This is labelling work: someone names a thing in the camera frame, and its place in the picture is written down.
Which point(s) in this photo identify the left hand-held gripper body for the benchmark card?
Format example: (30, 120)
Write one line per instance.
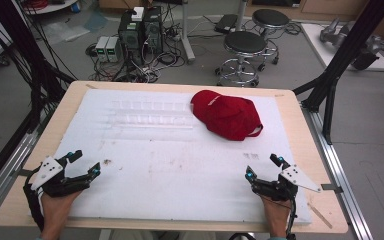
(48, 171)

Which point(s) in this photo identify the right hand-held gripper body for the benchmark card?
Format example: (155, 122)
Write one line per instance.
(298, 178)

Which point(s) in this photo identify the red baseball cap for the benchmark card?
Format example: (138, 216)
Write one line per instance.
(228, 115)

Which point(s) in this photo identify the person's left hand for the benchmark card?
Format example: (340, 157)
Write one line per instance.
(55, 211)

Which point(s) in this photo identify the person's right hand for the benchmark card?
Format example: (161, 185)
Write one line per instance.
(278, 216)

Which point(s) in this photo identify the thin wooden stick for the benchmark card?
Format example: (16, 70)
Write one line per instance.
(320, 216)

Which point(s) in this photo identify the white foam mat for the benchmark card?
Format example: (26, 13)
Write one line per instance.
(180, 173)

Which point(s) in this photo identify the clear plastic tray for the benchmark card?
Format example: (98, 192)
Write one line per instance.
(150, 113)

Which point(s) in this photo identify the grey power supply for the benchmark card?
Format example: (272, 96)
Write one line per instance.
(102, 48)
(114, 49)

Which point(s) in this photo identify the white platform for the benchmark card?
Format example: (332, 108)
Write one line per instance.
(320, 46)

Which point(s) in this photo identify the black round stool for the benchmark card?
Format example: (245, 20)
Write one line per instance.
(270, 18)
(245, 43)

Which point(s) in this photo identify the clear plastic sheet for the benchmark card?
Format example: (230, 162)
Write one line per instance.
(65, 31)

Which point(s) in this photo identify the black computer tower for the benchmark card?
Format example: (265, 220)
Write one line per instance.
(153, 31)
(130, 36)

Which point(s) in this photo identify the grey robot part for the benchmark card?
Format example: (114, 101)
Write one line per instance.
(333, 33)

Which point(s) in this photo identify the black flat case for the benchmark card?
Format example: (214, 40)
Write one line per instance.
(226, 23)

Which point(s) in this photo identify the white round table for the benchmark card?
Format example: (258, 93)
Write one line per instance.
(51, 7)

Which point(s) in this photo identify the grey metal stand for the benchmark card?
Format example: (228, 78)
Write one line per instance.
(186, 33)

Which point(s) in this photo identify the white box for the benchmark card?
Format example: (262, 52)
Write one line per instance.
(138, 14)

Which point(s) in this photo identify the grey metal bracket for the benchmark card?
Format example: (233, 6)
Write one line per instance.
(25, 172)
(332, 188)

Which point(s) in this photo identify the aluminium rail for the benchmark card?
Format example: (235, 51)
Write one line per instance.
(0, 180)
(343, 186)

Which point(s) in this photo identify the black metal frame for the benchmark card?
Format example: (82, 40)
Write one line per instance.
(346, 50)
(26, 50)

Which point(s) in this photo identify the grey metal post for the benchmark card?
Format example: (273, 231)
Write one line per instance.
(241, 15)

